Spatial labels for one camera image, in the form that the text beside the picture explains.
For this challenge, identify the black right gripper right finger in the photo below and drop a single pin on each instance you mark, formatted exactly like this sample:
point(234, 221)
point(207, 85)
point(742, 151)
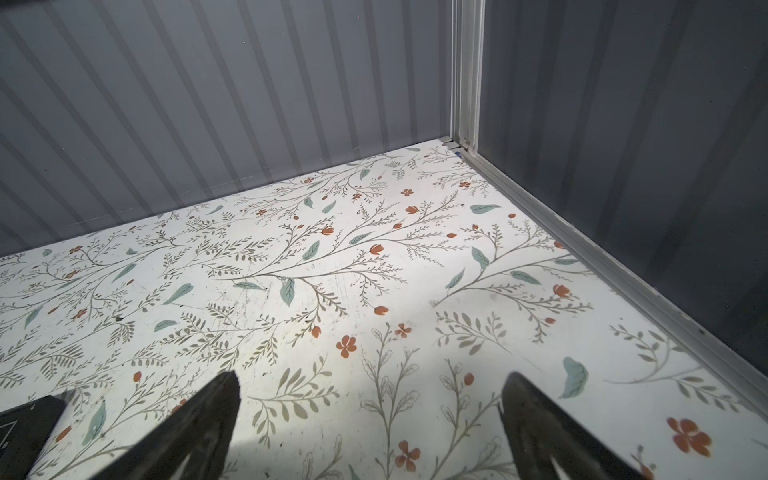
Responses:
point(544, 439)

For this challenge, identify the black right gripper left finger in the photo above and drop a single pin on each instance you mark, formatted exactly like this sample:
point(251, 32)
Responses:
point(191, 443)

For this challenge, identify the black white chessboard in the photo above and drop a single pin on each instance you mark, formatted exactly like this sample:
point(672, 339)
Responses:
point(24, 431)

